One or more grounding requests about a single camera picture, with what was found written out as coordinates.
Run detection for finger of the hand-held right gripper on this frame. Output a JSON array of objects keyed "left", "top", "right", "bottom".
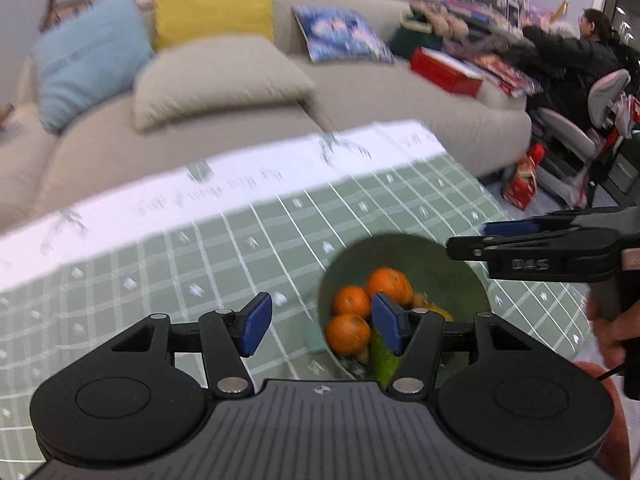
[
  {"left": 446, "top": 229, "right": 621, "bottom": 263},
  {"left": 481, "top": 206, "right": 622, "bottom": 237}
]

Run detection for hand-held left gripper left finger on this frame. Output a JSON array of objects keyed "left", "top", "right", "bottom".
[{"left": 111, "top": 292, "right": 274, "bottom": 400}]

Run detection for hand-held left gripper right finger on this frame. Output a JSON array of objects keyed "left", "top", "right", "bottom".
[{"left": 371, "top": 291, "right": 534, "bottom": 400}]

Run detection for green plastic bowl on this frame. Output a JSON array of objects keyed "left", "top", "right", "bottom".
[{"left": 317, "top": 232, "right": 491, "bottom": 392}]

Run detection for small orange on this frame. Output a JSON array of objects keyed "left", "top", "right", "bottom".
[{"left": 332, "top": 285, "right": 373, "bottom": 320}]

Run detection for person's right hand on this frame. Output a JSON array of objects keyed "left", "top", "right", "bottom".
[{"left": 587, "top": 296, "right": 627, "bottom": 377}]

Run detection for green mango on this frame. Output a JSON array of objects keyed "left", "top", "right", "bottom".
[{"left": 369, "top": 304, "right": 456, "bottom": 392}]

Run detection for red bag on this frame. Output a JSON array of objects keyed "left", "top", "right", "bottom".
[{"left": 502, "top": 144, "right": 547, "bottom": 211}]

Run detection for grey office chair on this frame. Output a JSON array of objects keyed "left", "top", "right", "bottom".
[{"left": 537, "top": 69, "right": 633, "bottom": 209}]

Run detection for green grid tablecloth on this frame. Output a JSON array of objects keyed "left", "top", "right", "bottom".
[{"left": 0, "top": 119, "right": 593, "bottom": 480}]

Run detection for red printed packets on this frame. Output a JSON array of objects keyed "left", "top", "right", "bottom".
[{"left": 475, "top": 54, "right": 544, "bottom": 98}]

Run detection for red box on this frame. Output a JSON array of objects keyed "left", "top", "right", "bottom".
[{"left": 410, "top": 47, "right": 486, "bottom": 98}]

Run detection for beige sofa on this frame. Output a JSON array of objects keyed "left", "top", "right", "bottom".
[{"left": 0, "top": 0, "right": 533, "bottom": 233}]

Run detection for green bag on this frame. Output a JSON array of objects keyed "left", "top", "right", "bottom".
[{"left": 387, "top": 10, "right": 431, "bottom": 55}]

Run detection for beige plush toy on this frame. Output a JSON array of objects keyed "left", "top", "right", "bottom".
[{"left": 409, "top": 2, "right": 472, "bottom": 40}]

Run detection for beige pillow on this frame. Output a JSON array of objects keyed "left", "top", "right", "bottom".
[{"left": 132, "top": 37, "right": 317, "bottom": 133}]

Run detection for blue printed pillow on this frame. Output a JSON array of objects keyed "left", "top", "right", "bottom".
[{"left": 291, "top": 4, "right": 396, "bottom": 64}]

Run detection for light blue pillow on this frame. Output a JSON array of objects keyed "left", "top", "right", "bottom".
[{"left": 30, "top": 0, "right": 156, "bottom": 134}]

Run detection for yellow pillow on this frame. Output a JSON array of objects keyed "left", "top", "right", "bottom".
[{"left": 154, "top": 0, "right": 277, "bottom": 53}]

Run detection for wooden chair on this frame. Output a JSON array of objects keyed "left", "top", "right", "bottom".
[{"left": 39, "top": 0, "right": 94, "bottom": 32}]

